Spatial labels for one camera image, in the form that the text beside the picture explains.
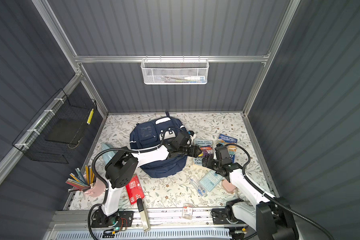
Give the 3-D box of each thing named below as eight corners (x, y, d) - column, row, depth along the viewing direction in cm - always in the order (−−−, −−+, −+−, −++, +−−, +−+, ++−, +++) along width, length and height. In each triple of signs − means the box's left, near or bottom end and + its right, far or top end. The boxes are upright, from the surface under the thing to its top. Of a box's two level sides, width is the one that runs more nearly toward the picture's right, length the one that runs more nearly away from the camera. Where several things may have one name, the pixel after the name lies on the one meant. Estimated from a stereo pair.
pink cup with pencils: (79, 198, 82) (61, 189, 70) (88, 177, 90) (73, 165, 78) (102, 198, 82) (88, 189, 70) (109, 177, 90) (98, 165, 78)
